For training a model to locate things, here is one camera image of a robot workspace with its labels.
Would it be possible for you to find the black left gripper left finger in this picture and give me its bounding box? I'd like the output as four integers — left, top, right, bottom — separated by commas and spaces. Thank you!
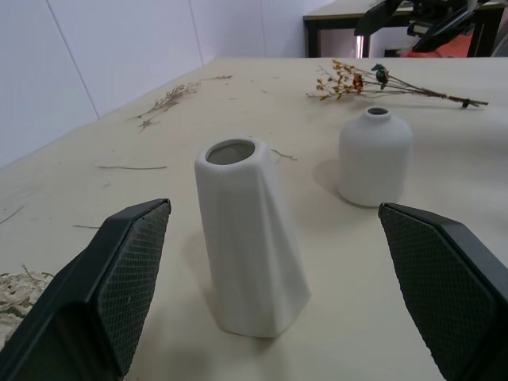
0, 198, 173, 381

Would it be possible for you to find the thin dried stem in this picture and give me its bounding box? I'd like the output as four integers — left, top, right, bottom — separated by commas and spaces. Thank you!
97, 164, 167, 171

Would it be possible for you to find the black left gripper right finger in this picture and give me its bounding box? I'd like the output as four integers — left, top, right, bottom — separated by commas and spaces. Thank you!
377, 202, 508, 381

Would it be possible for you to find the pale dried plant clump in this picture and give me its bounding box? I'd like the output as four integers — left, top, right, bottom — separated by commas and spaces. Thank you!
0, 264, 55, 350

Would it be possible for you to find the tall white twisted vase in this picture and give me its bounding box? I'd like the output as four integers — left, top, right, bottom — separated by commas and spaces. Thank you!
194, 137, 311, 339

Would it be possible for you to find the dried grey twig sprig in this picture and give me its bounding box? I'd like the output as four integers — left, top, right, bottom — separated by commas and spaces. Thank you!
126, 75, 233, 134

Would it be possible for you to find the yellow dried flower bunch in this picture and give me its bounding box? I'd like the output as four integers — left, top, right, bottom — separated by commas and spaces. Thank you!
305, 59, 490, 110

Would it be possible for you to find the round white bottle vase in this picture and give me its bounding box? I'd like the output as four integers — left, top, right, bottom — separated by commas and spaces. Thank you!
337, 106, 414, 208

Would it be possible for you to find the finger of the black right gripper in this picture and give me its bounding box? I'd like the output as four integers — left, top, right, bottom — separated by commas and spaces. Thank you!
354, 0, 404, 37
410, 2, 481, 53

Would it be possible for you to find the black framed table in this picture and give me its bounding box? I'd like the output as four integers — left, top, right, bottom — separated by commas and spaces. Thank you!
302, 0, 508, 59

